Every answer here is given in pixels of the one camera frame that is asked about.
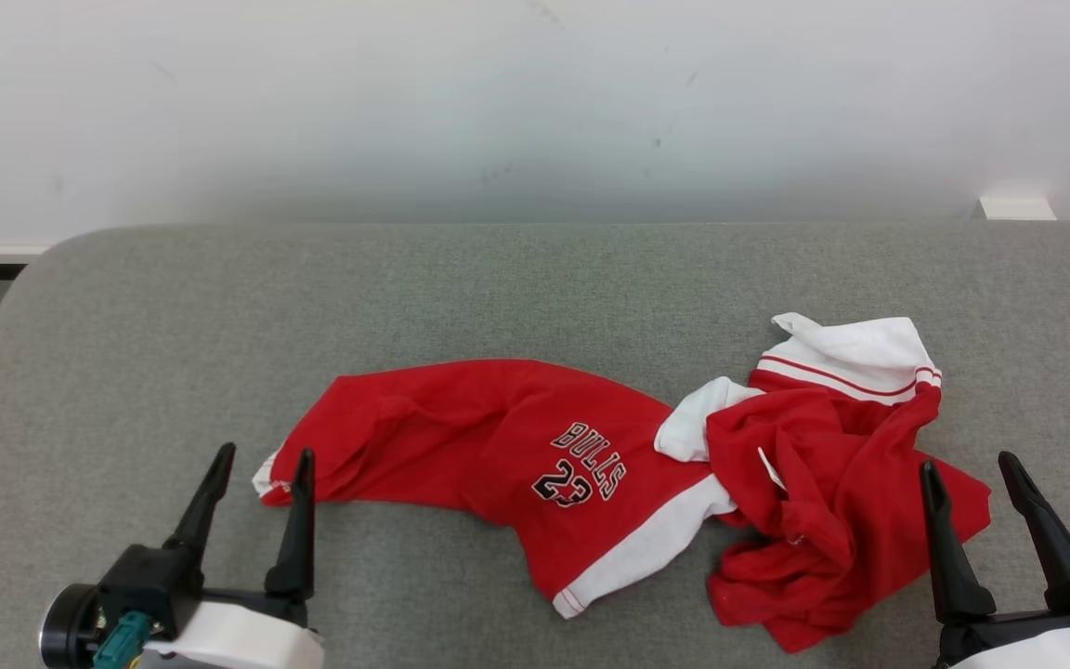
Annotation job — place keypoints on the white wall box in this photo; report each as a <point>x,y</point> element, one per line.
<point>1016,208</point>

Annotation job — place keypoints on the red Bulls jersey white sleeves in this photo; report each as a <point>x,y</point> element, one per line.
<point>823,465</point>

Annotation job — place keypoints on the grey fabric sofa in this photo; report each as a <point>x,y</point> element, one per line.
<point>498,297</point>

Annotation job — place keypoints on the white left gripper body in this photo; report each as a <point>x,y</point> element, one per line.
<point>247,641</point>

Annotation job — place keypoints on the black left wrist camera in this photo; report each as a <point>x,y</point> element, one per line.
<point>150,581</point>

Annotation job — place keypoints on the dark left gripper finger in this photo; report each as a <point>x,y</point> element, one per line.
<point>205,502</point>
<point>298,548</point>

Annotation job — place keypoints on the red Bulls shorts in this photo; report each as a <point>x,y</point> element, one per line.
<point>424,427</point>

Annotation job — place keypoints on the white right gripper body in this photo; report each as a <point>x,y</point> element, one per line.
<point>1037,650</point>

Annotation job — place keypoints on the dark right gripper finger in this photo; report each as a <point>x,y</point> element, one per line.
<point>951,567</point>
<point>1050,548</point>

